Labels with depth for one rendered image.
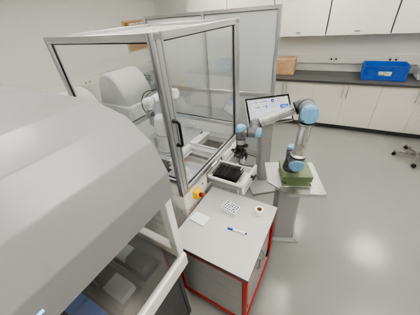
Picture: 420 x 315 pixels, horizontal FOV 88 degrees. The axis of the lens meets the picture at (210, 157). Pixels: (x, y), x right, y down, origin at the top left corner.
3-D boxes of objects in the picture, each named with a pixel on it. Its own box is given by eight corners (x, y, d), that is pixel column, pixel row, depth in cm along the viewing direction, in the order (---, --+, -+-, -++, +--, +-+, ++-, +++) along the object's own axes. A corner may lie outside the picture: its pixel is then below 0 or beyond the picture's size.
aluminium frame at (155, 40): (239, 134, 228) (239, 17, 170) (184, 197, 157) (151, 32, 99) (169, 121, 271) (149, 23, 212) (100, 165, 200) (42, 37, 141)
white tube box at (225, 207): (240, 210, 167) (240, 207, 165) (234, 217, 162) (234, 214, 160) (227, 203, 174) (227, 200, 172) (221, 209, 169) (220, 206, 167)
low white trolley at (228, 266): (269, 261, 210) (277, 207, 167) (245, 330, 166) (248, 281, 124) (217, 238, 236) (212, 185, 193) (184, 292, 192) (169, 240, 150)
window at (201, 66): (234, 134, 221) (233, 24, 167) (187, 185, 161) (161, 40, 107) (234, 134, 221) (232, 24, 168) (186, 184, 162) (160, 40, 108)
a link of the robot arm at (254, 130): (262, 123, 165) (247, 123, 167) (262, 130, 156) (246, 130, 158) (261, 132, 169) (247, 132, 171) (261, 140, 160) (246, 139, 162)
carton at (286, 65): (295, 71, 439) (297, 56, 423) (293, 75, 416) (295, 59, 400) (275, 70, 455) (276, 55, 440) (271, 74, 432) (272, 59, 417)
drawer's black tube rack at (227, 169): (243, 174, 192) (244, 167, 188) (235, 185, 180) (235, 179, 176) (221, 167, 202) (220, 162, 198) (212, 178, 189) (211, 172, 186)
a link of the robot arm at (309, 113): (300, 163, 178) (318, 99, 147) (304, 174, 167) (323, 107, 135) (285, 162, 180) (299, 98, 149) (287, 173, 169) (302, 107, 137)
